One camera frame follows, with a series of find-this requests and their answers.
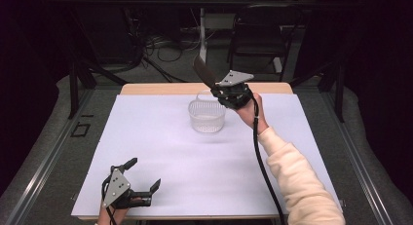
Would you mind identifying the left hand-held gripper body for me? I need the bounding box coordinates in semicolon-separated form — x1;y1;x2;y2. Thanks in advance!
100;166;153;209

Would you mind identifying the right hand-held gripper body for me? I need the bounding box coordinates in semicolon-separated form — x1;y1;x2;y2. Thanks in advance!
215;69;255;110

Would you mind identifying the black spatula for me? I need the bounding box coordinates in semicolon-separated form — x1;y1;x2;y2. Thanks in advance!
192;55;218;91

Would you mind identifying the white plastic basket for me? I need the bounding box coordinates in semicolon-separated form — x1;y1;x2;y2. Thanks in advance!
187;89;227;134

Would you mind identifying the person's left hand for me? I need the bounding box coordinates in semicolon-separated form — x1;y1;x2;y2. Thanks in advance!
96;196;144;225

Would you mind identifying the person's right hand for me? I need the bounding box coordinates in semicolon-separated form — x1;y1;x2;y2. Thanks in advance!
235;92;270;135

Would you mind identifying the white table mat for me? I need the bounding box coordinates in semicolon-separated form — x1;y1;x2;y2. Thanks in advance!
71;93;344;218

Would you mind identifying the wooden table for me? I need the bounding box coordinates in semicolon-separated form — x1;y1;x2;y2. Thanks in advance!
71;82;344;221

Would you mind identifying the black folding chair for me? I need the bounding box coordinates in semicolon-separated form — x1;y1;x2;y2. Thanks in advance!
226;4;307;84

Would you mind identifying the white-legged wooden desk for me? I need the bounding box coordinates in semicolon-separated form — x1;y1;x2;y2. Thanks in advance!
178;0;319;74

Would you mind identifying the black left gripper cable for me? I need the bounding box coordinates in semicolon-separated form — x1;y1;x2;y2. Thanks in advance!
100;166;119;225

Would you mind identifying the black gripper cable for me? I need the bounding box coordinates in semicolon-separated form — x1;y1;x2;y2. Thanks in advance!
250;95;287;225
100;166;119;225

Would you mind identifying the tangle of floor cables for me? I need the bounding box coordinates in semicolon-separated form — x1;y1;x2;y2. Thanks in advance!
130;10;203;84

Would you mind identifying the metal floor rail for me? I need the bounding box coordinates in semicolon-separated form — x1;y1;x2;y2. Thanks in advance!
319;88;394;225
5;88;95;225

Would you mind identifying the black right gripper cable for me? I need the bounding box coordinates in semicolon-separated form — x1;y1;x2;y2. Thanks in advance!
250;95;287;225

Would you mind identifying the black frame stand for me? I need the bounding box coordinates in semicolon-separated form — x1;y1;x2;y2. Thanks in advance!
67;59;129;121
288;59;346;124

